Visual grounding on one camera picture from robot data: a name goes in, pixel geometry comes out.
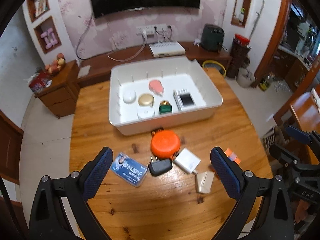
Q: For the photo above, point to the yellow-rimmed trash bin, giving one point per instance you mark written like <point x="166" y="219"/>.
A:
<point x="222" y="70"/>

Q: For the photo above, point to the green and gold small box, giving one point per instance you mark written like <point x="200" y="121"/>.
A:
<point x="165" y="108"/>

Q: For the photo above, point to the small white figure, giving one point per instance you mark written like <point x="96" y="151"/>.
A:
<point x="197" y="43"/>

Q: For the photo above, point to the picture frame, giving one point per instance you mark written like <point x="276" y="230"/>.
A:
<point x="40" y="6"/>

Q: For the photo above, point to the wall power outlet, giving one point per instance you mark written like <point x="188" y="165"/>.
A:
<point x="150" y="28"/>

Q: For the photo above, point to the person's right hand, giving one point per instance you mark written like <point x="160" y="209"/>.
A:
<point x="304" y="207"/>

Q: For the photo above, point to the white plug adapter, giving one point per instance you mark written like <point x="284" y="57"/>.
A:
<point x="144" y="33"/>

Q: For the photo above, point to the white bucket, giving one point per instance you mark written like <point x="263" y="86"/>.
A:
<point x="243" y="80"/>

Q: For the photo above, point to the fruit bowl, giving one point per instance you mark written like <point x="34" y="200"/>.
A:
<point x="56" y="65"/>

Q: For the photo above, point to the white digital camera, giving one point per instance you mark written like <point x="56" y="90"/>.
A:
<point x="185" y="100"/>

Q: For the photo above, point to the gold round compact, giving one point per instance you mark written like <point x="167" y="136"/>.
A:
<point x="146" y="100"/>

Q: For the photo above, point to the red tissue box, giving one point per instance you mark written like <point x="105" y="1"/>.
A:
<point x="38" y="82"/>

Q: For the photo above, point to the paper sheet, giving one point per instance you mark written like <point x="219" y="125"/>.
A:
<point x="83" y="71"/>

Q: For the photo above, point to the white charger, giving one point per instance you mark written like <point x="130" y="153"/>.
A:
<point x="187" y="160"/>

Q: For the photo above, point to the pink oval pouch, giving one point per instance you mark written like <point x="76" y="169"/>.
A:
<point x="156" y="87"/>

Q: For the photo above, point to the blue card pack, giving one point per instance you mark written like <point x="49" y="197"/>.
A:
<point x="127" y="170"/>

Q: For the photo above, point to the orange round case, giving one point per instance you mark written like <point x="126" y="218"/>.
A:
<point x="165" y="143"/>

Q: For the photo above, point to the beige small case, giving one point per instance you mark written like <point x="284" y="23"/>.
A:
<point x="203" y="182"/>

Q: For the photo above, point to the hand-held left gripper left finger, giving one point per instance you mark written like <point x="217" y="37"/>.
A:
<point x="96" y="177"/>

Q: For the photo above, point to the pink dumbbell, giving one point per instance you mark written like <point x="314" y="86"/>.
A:
<point x="53" y="37"/>
<point x="46" y="41"/>

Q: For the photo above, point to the white storage bin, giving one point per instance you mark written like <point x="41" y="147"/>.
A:
<point x="175" y="123"/>

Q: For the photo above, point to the white set-top box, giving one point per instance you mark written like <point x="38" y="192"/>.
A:
<point x="166" y="48"/>

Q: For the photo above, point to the white small box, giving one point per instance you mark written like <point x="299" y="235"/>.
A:
<point x="145" y="113"/>

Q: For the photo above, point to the wooden television console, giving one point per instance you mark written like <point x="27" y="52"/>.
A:
<point x="100" y="67"/>

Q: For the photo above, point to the printed cardboard box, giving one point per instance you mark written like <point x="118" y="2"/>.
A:
<point x="270" y="138"/>

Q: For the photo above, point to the sheathed sword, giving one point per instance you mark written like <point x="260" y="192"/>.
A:
<point x="256" y="17"/>

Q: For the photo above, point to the tall cylinder with red lid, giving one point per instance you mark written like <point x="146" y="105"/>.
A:
<point x="237" y="57"/>

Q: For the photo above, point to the oil bottle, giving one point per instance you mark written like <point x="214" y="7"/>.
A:
<point x="264" y="85"/>

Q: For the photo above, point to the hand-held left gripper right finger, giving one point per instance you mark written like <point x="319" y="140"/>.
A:
<point x="226" y="175"/>

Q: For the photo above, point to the colourful puzzle cube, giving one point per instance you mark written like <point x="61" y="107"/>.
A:
<point x="232" y="156"/>

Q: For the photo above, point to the wooden side cabinet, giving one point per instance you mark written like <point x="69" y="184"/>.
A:
<point x="60" y="97"/>

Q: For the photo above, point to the dark air fryer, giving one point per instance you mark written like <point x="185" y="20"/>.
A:
<point x="212" y="38"/>

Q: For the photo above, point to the black charger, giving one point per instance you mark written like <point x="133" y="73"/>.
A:
<point x="158" y="167"/>

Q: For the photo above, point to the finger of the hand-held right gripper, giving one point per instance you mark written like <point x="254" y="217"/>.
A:
<point x="287" y="158"/>
<point x="298" y="134"/>

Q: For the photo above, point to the white round puck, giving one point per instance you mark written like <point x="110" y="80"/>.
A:
<point x="129" y="97"/>

